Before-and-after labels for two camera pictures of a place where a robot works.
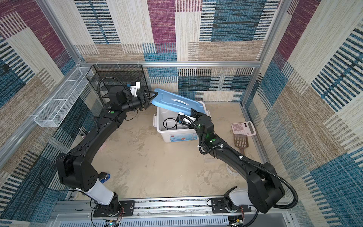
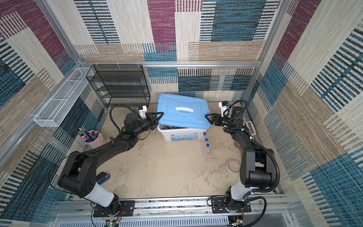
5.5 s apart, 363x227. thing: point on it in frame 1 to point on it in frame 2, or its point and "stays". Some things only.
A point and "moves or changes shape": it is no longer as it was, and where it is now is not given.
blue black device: (103, 177) stays
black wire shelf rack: (102, 77) stays
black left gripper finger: (147, 93) to (161, 113)
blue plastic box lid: (177, 102) moves or changes shape
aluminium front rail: (168, 213) stays
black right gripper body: (196, 115) to (222, 121)
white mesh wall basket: (53, 113) stays
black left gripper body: (135, 104) to (145, 124)
